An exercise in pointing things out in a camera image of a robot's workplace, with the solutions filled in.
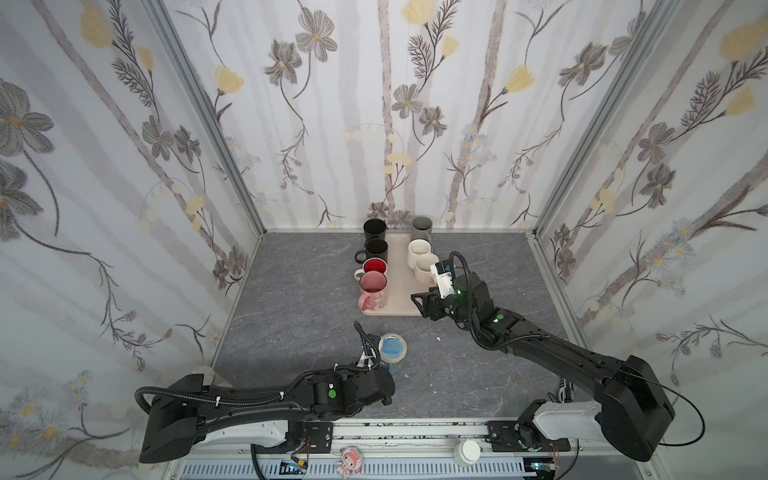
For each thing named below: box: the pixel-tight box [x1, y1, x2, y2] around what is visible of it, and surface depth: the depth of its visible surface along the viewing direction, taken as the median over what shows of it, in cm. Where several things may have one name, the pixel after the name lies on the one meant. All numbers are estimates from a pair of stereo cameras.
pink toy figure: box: [336, 446, 363, 479], surface depth 70 cm
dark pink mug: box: [358, 270, 387, 313], surface depth 95 cm
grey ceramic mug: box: [408, 216, 433, 245], surface depth 110 cm
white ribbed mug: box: [407, 238, 432, 271], surface depth 108 cm
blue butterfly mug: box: [378, 333, 408, 375], surface depth 80 cm
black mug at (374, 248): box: [355, 238, 389, 264], surface depth 105 cm
